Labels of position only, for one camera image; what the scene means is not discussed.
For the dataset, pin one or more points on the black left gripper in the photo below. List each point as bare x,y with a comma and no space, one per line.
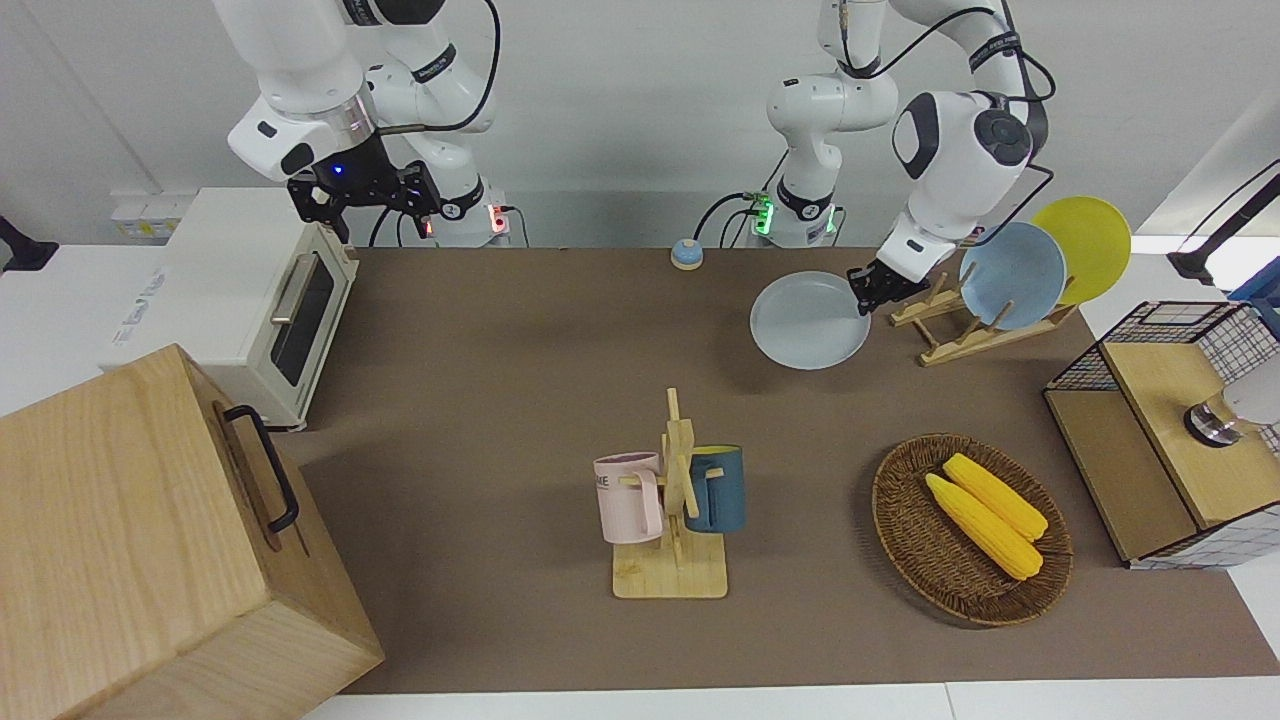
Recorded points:
900,285

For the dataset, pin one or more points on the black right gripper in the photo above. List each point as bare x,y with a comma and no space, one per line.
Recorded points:
350,172

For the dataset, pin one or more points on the gray plate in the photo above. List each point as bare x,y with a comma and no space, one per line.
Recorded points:
805,325

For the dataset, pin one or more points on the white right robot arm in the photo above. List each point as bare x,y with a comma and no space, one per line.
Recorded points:
300,70

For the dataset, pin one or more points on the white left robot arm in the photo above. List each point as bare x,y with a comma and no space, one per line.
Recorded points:
960,150

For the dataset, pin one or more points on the wooden plate rack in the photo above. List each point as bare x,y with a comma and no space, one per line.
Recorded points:
965,345

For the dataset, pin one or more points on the light blue plate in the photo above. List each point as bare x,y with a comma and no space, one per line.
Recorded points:
1010,275

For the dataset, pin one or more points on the yellow plate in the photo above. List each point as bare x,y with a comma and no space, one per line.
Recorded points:
1095,240

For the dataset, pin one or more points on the white toaster oven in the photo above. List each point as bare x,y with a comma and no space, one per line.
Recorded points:
220,290

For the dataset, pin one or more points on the blue desk bell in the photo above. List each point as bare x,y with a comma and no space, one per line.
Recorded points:
687,255

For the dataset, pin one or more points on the yellow corn cob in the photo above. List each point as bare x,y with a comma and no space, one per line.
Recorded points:
1000,495
985,530

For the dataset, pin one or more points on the brown wicker basket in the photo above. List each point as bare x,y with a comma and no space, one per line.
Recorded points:
915,530

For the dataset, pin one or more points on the brown table mat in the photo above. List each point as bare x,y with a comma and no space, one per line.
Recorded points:
500,400

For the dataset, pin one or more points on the dark blue mug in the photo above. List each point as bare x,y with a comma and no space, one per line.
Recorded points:
722,495

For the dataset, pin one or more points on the pink mug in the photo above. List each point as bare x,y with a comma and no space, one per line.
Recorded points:
625,500

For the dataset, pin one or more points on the wooden mug tree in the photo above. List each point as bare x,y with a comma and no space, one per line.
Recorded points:
670,575

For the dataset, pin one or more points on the wooden cabinet box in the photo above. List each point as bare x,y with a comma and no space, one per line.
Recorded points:
130,540

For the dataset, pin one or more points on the white wall socket box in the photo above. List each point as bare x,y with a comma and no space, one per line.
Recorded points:
150,218

